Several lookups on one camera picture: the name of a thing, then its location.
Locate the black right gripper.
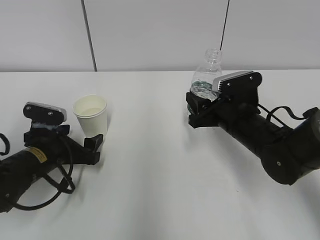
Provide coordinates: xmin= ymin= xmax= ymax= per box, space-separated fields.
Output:
xmin=186 ymin=91 xmax=260 ymax=129

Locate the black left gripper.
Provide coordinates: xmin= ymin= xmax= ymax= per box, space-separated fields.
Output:
xmin=23 ymin=124 xmax=104 ymax=165

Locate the clear water bottle green label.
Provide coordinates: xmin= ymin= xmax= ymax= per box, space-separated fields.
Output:
xmin=189 ymin=48 xmax=222 ymax=102

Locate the white paper cup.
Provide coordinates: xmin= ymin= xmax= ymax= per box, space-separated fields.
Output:
xmin=72 ymin=94 xmax=108 ymax=151

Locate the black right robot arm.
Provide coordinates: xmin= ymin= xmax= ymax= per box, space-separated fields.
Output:
xmin=186 ymin=92 xmax=320 ymax=185

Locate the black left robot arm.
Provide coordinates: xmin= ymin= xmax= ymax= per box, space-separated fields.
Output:
xmin=0 ymin=125 xmax=104 ymax=213

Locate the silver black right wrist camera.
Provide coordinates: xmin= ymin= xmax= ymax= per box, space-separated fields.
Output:
xmin=211 ymin=70 xmax=263 ymax=108

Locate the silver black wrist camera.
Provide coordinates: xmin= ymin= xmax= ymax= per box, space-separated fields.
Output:
xmin=211 ymin=70 xmax=263 ymax=108
xmin=23 ymin=101 xmax=67 ymax=130

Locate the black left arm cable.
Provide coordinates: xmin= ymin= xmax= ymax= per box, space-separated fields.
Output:
xmin=0 ymin=133 xmax=76 ymax=210

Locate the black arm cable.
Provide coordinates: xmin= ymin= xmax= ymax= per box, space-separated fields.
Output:
xmin=256 ymin=103 xmax=320 ymax=130
xmin=0 ymin=133 xmax=76 ymax=210

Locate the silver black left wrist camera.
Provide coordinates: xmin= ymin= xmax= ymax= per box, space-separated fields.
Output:
xmin=23 ymin=101 xmax=67 ymax=130

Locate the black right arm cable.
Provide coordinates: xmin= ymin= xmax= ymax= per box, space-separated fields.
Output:
xmin=256 ymin=103 xmax=320 ymax=130

